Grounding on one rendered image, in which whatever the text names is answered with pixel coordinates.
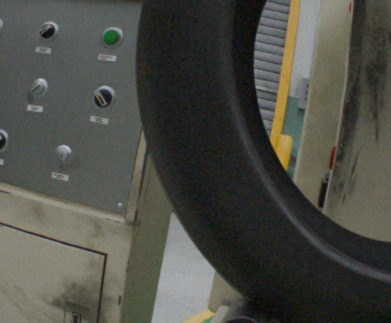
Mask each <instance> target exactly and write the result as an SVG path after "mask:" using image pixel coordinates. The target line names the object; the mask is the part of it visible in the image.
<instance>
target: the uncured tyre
mask: <svg viewBox="0 0 391 323"><path fill-rule="evenodd" d="M267 1H268V0H143V4H142V8H141V14H140V18H139V24H138V32H137V48H136V49H135V58H136V68H135V75H136V85H137V98H138V107H139V112H140V116H141V124H142V128H143V131H144V137H145V141H146V143H147V148H148V151H149V155H150V157H151V161H152V164H153V166H154V170H155V173H156V175H157V178H158V181H159V182H160V183H161V187H162V188H163V190H164V193H165V195H166V197H167V200H168V202H169V204H170V206H171V208H172V209H173V210H174V213H175V215H176V216H177V219H178V221H179V222H180V223H181V226H182V227H183V229H184V230H185V232H186V233H187V234H188V236H189V237H190V239H191V241H192V242H193V243H194V245H195V246H196V247H197V249H198V251H199V252H200V253H201V254H202V255H203V257H204V258H205V260H206V261H208V263H209V264H210V265H212V266H211V267H213V268H214V269H215V270H216V272H217V273H219V274H220V276H221V277H222V279H223V280H225V281H226V282H227V283H228V284H229V285H230V286H231V287H232V288H234V289H235V290H236V291H237V292H238V293H240V294H241V295H242V296H243V298H245V299H247V300H248V301H249V302H250V303H252V304H253V305H254V306H256V307H257V308H259V309H260V310H261V311H263V312H264V313H266V314H268V315H269V316H271V317H272V318H275V319H276V320H277V321H280V323H391V242H390V241H381V240H380V241H379V240H376V239H371V238H368V237H364V236H362V235H358V234H357V233H355V232H354V231H353V232H351V231H350V230H348V229H347V228H344V227H342V226H341V225H339V224H337V223H336V222H334V221H333V220H332V219H330V218H328V216H325V215H324V214H323V213H322V212H321V211H320V210H319V209H318V208H317V207H316V206H315V205H314V204H313V203H312V204H311V202H310V201H309V200H308V199H307V198H306V197H305V196H304V195H303V193H302V192H301V190H299V189H298V187H297V186H296V185H295V184H294V183H293V180H292V179H291V177H290V176H289V175H288V173H287V171H286V169H285V168H284V166H283V165H282V163H281V162H280V160H279V158H278V157H277V154H276V152H275V150H274V148H273V146H272V143H271V141H270V138H269V136H268V134H267V130H266V127H265V124H264V122H263V119H262V117H261V113H260V106H259V103H258V98H257V92H256V87H255V75H254V67H253V64H254V53H255V48H254V46H255V42H256V37H257V29H258V26H259V24H260V18H261V16H262V14H263V9H264V8H265V5H266V3H267Z"/></svg>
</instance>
